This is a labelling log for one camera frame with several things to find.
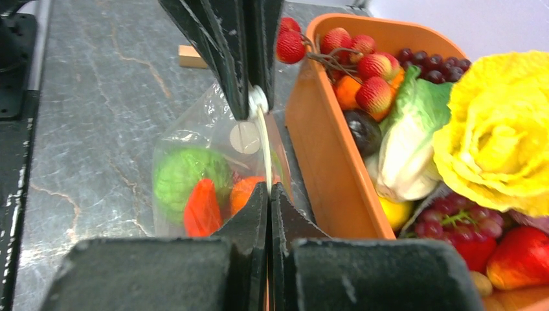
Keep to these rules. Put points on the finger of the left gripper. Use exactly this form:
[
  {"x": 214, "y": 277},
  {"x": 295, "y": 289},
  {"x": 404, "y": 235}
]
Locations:
[
  {"x": 196, "y": 21},
  {"x": 261, "y": 29}
]

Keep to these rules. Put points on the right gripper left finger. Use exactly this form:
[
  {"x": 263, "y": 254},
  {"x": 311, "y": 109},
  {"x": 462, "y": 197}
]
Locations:
[{"x": 226, "y": 271}]

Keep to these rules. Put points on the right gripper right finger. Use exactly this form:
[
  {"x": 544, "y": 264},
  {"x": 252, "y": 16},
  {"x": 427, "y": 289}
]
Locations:
[{"x": 311, "y": 271}]

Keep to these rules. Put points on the red toy chili pepper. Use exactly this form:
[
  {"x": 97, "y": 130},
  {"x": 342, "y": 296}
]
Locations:
[{"x": 201, "y": 216}]

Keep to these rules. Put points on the green toy cabbage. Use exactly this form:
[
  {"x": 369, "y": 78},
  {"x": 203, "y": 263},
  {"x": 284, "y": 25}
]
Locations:
[{"x": 179, "y": 172}]

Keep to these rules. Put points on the clear polka-dot zip bag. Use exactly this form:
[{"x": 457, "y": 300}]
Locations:
[{"x": 210, "y": 124}]

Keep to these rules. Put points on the orange toy bell pepper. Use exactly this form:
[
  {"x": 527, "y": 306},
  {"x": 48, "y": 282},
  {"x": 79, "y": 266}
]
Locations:
[{"x": 241, "y": 192}]

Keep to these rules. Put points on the small wooden block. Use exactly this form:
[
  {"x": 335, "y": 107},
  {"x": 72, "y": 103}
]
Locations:
[{"x": 190, "y": 58}]

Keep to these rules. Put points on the orange plastic basket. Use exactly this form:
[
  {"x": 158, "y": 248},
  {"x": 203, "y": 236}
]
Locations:
[{"x": 342, "y": 197}]

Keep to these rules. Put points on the toy strawberry bunch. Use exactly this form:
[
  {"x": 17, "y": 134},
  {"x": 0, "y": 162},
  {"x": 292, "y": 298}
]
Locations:
[{"x": 337, "y": 51}]

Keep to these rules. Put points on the toy napa cabbage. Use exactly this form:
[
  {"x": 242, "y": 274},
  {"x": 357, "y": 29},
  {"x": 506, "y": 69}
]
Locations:
[{"x": 403, "y": 169}]

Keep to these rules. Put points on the red toy grape bunch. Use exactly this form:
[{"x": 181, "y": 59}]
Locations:
[{"x": 454, "y": 218}]

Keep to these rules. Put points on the dark toy eggplant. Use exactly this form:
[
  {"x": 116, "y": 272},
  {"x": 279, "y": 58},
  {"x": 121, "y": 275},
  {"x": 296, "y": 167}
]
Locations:
[{"x": 365, "y": 131}]

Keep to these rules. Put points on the dark toy grapes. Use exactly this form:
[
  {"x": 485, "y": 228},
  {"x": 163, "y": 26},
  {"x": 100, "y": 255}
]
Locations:
[{"x": 433, "y": 67}]

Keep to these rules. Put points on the yellow toy flower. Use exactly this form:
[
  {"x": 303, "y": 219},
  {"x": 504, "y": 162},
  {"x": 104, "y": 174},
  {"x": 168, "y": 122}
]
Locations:
[{"x": 494, "y": 149}]

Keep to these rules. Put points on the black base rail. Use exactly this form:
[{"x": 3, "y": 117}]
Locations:
[{"x": 18, "y": 39}]

